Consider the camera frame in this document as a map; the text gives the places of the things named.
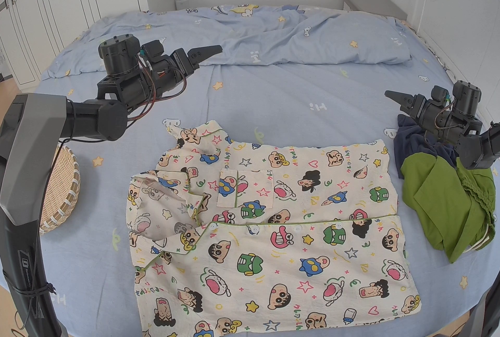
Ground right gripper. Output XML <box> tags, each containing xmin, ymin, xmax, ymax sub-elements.
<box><xmin>408</xmin><ymin>93</ymin><xmax>445</xmax><ymax>131</ymax></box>

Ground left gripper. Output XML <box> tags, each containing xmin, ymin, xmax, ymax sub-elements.
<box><xmin>154</xmin><ymin>48</ymin><xmax>197</xmax><ymax>85</ymax></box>

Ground white printed pyjama top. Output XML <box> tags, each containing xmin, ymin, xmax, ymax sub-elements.
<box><xmin>126</xmin><ymin>120</ymin><xmax>422</xmax><ymax>337</ymax></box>

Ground dark blue garment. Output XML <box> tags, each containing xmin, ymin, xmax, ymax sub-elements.
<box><xmin>392</xmin><ymin>114</ymin><xmax>458</xmax><ymax>178</ymax></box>

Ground round woven basket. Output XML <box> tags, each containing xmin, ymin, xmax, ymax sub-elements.
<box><xmin>38</xmin><ymin>144</ymin><xmax>81</xmax><ymax>235</ymax></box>

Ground green shorts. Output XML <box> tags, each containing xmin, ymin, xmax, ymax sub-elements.
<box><xmin>402</xmin><ymin>154</ymin><xmax>497</xmax><ymax>264</ymax></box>

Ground pale blue quilt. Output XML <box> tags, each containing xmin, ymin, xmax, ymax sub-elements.
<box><xmin>41</xmin><ymin>3</ymin><xmax>413</xmax><ymax>82</ymax></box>

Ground grey bedside table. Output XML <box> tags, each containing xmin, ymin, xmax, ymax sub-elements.
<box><xmin>340</xmin><ymin>0</ymin><xmax>407</xmax><ymax>21</ymax></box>

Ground white wardrobe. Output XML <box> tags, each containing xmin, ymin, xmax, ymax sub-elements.
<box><xmin>0</xmin><ymin>0</ymin><xmax>150</xmax><ymax>90</ymax></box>

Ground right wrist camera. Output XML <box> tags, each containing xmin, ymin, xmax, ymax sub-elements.
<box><xmin>430</xmin><ymin>85</ymin><xmax>451</xmax><ymax>106</ymax></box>

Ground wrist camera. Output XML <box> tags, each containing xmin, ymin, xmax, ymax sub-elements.
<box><xmin>430</xmin><ymin>85</ymin><xmax>451</xmax><ymax>106</ymax></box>
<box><xmin>141</xmin><ymin>40</ymin><xmax>165</xmax><ymax>63</ymax></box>

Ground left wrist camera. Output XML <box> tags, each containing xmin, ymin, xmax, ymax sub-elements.
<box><xmin>141</xmin><ymin>40</ymin><xmax>165</xmax><ymax>63</ymax></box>

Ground black cable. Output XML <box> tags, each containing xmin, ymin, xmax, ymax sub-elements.
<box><xmin>39</xmin><ymin>136</ymin><xmax>75</xmax><ymax>195</ymax></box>

